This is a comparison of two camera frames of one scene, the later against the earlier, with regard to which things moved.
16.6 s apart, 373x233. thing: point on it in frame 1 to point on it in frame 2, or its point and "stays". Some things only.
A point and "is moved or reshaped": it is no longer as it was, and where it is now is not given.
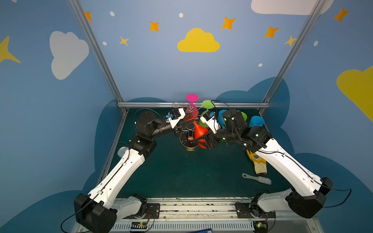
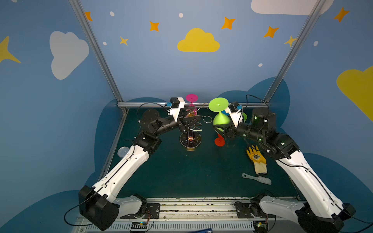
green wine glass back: (207, 104) to (219, 104)
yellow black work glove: (260, 164) stays
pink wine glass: (192, 98) stays
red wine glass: (199, 130) is moved or reshaped
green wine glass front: (244, 116) stays
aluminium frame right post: (317, 8) stays
